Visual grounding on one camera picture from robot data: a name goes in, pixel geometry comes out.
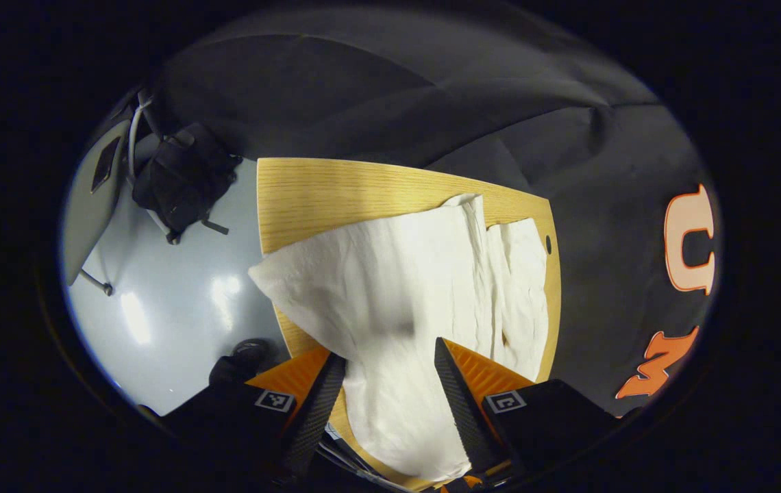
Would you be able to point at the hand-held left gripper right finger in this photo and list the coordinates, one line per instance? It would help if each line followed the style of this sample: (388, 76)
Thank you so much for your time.
(462, 411)

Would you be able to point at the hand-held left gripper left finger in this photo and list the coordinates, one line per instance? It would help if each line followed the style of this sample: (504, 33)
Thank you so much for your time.
(315, 411)

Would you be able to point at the white jeans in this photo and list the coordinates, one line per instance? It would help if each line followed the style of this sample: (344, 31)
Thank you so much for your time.
(397, 287)

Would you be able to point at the person's black shoe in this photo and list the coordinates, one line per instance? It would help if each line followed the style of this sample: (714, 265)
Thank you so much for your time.
(243, 359)

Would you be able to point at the black backdrop cloth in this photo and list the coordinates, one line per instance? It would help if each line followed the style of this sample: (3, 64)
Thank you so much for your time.
(596, 274)

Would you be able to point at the black bag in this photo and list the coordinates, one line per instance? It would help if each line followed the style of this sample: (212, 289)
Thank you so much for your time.
(181, 178)

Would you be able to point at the grey plastic chair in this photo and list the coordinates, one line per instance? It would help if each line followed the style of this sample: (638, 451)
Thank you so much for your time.
(89, 226)

